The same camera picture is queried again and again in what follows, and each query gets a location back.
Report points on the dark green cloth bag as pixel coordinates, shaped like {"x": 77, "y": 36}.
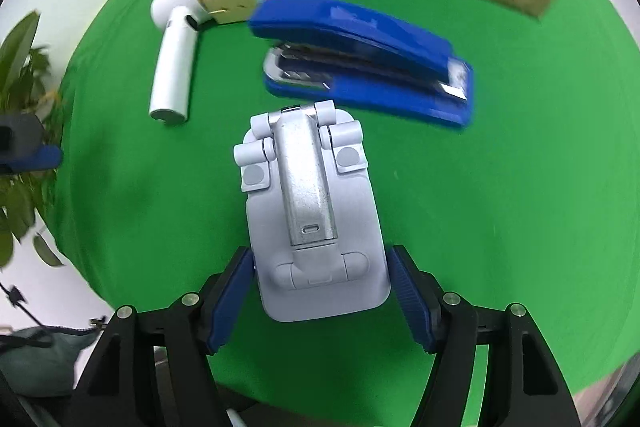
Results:
{"x": 35, "y": 362}

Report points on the green table cloth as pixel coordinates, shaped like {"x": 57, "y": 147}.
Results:
{"x": 500, "y": 207}

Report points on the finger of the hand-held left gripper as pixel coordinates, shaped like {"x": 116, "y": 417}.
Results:
{"x": 25, "y": 147}

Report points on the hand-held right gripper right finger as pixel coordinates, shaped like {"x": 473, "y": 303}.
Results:
{"x": 411, "y": 302}

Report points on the white handheld fan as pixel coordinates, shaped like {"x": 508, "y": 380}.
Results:
{"x": 172, "y": 67}

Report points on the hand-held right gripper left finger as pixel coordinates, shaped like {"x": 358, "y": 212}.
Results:
{"x": 232, "y": 302}

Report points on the blue stapler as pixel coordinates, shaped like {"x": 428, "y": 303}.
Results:
{"x": 360, "y": 32}

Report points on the white folding phone stand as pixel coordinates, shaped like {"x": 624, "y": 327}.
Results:
{"x": 320, "y": 257}

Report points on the green leafy plant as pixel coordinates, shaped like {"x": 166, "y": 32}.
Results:
{"x": 25, "y": 72}

